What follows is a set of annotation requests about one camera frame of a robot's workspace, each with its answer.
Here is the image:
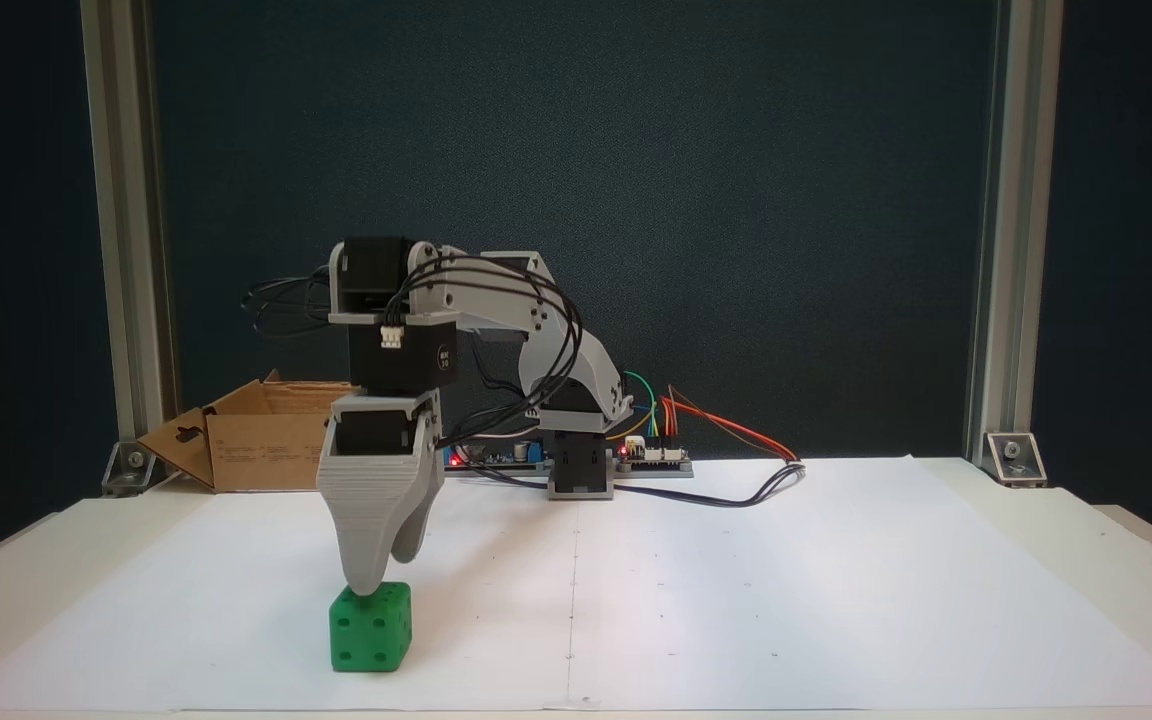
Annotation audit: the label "black servo cable loop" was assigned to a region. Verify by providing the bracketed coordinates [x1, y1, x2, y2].
[241, 265, 337, 337]

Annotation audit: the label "white paper sheet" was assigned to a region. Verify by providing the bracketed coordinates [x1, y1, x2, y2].
[0, 455, 1152, 713]

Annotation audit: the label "green die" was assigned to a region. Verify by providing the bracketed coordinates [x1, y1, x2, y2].
[328, 582, 413, 673]

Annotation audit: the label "black servo cable on arm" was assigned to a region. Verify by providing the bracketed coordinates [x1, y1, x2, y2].
[381, 250, 589, 446]

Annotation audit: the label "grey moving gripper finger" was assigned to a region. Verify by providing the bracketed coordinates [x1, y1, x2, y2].
[391, 460, 445, 564]

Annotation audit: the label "grey upright frame post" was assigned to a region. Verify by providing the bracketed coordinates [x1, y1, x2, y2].
[81, 0, 181, 471]
[964, 0, 1060, 467]

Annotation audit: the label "brown cardboard box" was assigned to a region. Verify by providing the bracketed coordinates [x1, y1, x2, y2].
[136, 370, 359, 494]

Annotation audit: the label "aluminium corner bracket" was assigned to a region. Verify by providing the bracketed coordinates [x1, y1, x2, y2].
[984, 432, 1048, 490]
[101, 440, 160, 498]

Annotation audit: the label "blue circuit board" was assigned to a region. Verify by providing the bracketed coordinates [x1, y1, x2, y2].
[444, 438, 550, 473]

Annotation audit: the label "circuit board with jumper wires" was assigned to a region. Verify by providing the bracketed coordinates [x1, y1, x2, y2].
[616, 445, 695, 480]

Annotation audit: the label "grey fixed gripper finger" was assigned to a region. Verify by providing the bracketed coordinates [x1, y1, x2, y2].
[316, 457, 424, 599]

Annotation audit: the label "orange and red wires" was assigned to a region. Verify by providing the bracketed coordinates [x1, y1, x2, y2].
[664, 383, 800, 464]

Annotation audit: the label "green yellow blue jumper wires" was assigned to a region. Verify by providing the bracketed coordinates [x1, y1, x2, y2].
[608, 370, 660, 447]

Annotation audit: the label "black cable with white connector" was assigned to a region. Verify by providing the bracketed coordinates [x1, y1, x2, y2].
[456, 458, 807, 510]

